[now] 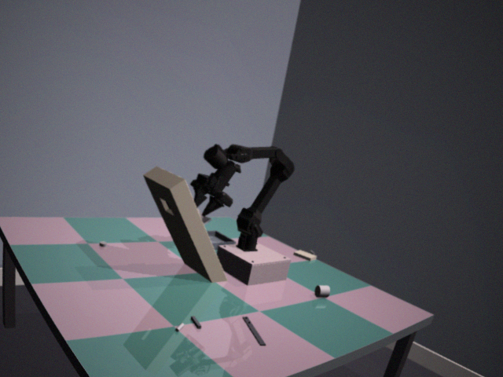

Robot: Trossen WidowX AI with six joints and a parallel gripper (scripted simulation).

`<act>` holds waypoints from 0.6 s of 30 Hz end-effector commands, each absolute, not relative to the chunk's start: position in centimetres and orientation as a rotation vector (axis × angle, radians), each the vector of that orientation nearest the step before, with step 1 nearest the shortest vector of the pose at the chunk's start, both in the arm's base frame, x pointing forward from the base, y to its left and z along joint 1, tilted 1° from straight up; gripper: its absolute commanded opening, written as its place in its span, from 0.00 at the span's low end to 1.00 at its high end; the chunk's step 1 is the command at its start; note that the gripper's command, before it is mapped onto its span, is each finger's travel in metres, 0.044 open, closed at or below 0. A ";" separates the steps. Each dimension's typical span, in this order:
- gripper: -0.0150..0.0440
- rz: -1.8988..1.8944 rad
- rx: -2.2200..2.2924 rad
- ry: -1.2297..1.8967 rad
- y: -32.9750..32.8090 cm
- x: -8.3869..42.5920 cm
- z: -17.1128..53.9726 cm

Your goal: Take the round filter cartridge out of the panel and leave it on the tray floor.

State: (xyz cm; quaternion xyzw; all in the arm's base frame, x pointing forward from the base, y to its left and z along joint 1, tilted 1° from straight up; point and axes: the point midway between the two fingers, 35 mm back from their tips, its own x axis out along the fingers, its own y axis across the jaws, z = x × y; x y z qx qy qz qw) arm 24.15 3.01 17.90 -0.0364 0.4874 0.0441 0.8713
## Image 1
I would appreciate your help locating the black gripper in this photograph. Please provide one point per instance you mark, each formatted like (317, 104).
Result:
(219, 198)

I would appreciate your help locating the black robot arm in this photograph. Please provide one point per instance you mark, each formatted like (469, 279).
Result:
(248, 220)

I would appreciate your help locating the dark grey flat bar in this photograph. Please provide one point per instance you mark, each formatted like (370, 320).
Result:
(253, 331)

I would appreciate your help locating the dark grey rectangular bar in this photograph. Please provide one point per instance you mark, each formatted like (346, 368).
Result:
(195, 322)

